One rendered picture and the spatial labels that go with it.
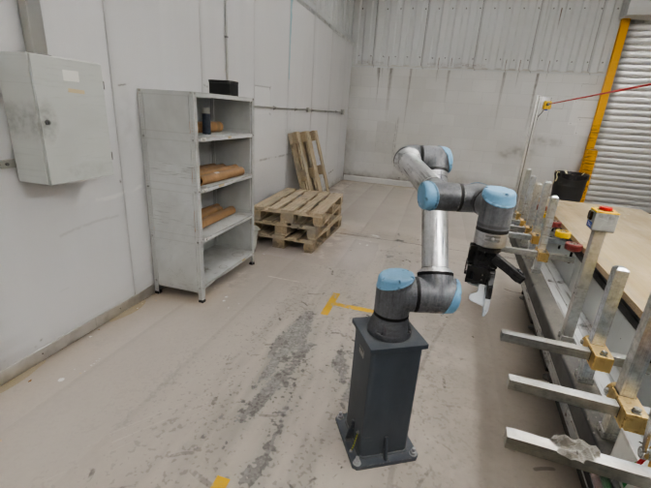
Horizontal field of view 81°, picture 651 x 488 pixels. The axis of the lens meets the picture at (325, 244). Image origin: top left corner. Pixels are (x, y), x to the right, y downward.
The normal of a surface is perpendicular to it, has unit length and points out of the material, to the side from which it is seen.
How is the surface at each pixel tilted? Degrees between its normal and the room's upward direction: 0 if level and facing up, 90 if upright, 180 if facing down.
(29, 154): 90
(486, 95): 90
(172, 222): 90
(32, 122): 90
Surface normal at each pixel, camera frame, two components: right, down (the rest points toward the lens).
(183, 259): -0.28, 0.30
